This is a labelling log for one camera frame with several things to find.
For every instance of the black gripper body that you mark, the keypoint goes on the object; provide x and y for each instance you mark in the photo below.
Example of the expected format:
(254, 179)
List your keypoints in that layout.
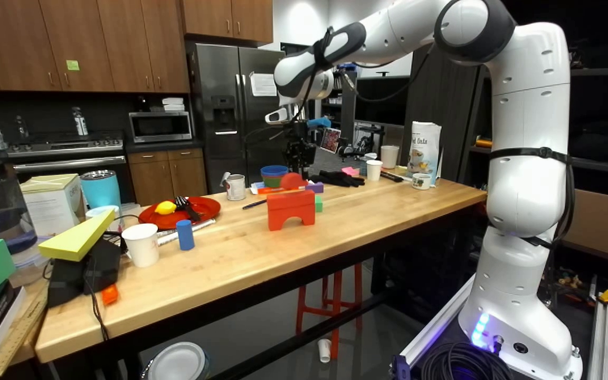
(300, 147)

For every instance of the small orange block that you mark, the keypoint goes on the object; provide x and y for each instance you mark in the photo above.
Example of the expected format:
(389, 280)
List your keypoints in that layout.
(292, 181)

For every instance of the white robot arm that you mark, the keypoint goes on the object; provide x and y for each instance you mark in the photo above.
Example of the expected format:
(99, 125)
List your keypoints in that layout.
(527, 178)

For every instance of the purple small block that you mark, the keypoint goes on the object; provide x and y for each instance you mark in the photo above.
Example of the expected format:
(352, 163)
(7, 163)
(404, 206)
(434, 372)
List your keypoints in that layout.
(316, 189)

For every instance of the green small block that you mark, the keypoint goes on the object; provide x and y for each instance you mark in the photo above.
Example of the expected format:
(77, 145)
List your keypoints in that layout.
(316, 202)

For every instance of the large orange arch block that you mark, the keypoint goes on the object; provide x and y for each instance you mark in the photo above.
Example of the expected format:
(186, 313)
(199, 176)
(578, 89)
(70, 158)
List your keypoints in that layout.
(287, 205)

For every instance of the blue cylinder block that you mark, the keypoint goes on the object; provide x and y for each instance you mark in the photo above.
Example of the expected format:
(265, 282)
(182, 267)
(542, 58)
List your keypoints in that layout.
(184, 234)

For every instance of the yellow wedge block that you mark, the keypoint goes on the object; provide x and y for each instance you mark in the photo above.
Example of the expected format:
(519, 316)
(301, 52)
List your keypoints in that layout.
(77, 240)

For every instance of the blue green bowl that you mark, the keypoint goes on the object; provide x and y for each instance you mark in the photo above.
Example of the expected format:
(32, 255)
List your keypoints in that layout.
(270, 173)

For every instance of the black glove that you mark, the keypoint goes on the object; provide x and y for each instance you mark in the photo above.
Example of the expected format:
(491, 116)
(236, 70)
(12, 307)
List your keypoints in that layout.
(338, 178)

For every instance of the pink sticky pad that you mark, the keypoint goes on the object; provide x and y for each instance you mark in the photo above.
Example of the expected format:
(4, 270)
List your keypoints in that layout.
(351, 172)

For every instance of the black pen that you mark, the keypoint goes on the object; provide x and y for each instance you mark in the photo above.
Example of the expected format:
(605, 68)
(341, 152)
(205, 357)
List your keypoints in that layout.
(251, 205)

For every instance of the white paper cup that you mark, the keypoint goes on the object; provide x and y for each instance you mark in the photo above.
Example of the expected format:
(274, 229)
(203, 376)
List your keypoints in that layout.
(373, 170)
(142, 247)

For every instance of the white mug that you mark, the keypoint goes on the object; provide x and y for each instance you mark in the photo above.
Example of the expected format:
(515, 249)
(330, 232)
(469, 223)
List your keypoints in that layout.
(234, 186)

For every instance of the stainless steel refrigerator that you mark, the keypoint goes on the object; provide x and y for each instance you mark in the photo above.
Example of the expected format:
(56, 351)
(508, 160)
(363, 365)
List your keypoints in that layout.
(230, 92)

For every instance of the red plate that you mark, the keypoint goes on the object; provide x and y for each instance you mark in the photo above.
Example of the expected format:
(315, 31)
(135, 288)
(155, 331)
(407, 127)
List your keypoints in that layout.
(208, 206)

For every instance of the oats bag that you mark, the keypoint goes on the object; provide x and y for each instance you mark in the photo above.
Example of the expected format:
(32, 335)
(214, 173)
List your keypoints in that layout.
(425, 152)

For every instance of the black plastic fork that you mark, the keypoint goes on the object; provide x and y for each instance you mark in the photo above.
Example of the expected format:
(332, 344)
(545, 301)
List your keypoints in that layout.
(186, 206)

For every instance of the silver microwave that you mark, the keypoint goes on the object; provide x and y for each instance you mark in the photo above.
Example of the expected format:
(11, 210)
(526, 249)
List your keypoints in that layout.
(153, 127)

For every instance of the yellow lemon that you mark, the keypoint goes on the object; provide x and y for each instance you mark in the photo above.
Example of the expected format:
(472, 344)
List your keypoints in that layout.
(165, 206)

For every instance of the red stool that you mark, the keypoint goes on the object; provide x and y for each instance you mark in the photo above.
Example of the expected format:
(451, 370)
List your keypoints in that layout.
(332, 296)

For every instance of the white paper cup left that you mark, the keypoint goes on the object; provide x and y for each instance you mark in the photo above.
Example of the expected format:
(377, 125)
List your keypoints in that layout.
(142, 247)

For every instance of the teal tumbler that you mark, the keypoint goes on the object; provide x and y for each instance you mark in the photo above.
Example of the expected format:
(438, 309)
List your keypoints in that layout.
(99, 189)

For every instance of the black oven stove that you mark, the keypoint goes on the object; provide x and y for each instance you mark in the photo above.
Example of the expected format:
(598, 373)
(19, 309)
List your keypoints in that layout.
(77, 155)

